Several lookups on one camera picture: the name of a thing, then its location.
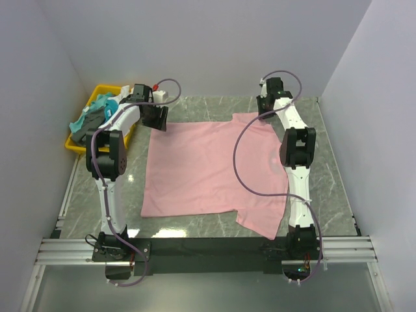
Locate aluminium rail frame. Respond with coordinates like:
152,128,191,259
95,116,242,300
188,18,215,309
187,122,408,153
35,156,393,311

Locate black base bar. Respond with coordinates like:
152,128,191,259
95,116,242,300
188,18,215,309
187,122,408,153
92,236,326,280

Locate light green t shirt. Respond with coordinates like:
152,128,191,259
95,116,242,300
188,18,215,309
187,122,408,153
69,92,114,134

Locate grey t shirt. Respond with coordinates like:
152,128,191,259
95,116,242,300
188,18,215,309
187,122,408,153
70,107,105,146

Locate white t shirt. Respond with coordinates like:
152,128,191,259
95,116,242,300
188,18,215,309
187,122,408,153
119,85,132,98

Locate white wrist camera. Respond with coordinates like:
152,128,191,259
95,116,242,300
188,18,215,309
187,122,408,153
259,77,268,98
152,84,168,103

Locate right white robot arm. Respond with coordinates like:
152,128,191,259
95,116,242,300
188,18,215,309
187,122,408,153
257,77,316,259

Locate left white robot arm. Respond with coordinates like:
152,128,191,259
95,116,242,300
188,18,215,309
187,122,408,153
86,79,171,261

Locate pink t shirt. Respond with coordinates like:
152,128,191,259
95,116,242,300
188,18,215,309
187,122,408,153
141,113,288,239

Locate teal t shirt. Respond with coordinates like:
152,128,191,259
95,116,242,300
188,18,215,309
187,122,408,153
104,99,119,121

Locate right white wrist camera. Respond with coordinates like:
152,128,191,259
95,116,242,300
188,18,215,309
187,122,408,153
259,77,268,98

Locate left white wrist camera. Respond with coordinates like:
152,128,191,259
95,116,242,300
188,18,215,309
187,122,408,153
152,84,168,103

